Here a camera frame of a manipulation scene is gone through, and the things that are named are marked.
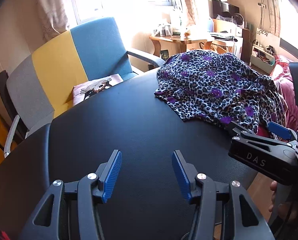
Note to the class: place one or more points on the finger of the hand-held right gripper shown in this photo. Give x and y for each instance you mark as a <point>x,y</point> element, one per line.
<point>278,129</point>
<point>235,128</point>

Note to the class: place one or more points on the black chair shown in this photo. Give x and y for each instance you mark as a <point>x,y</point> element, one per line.
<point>1,85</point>

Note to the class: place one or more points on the striped curtain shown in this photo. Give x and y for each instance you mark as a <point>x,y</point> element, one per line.
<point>272,5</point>

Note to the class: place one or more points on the small desk fan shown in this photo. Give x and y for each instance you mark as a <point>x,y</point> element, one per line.
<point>238,20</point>

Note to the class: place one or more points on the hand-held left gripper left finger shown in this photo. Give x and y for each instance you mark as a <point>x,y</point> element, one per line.
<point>111,177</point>

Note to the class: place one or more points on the red bed blanket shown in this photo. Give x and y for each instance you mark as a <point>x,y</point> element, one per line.
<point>286,80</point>

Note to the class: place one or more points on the beige floral curtain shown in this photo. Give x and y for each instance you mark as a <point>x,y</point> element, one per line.
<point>51,10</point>

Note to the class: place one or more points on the pink patterned curtain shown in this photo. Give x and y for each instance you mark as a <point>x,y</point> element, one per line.
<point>193,0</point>

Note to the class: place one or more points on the wooden side table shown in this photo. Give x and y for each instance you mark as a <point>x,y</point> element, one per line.
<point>178,41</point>

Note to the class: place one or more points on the turquoise storage box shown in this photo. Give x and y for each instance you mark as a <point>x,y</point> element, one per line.
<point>261,63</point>

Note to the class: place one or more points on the black monitor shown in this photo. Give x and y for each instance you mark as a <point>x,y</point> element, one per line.
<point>221,8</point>

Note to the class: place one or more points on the pink printed cushion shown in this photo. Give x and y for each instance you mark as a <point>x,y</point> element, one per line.
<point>94,90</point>

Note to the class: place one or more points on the person's right hand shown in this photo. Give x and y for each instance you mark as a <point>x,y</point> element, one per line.
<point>273,192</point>

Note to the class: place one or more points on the bright side window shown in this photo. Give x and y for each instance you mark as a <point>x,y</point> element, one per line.
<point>293,30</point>

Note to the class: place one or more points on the leopard print garment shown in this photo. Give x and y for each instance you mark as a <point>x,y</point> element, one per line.
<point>213,90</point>

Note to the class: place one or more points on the cardboard with flower stickers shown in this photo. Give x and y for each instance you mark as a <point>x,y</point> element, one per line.
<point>268,36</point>

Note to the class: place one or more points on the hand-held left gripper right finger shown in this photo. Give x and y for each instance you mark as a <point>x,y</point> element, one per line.
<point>181,177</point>

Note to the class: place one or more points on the grey yellow blue sofa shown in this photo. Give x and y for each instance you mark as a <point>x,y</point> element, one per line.
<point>59,72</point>

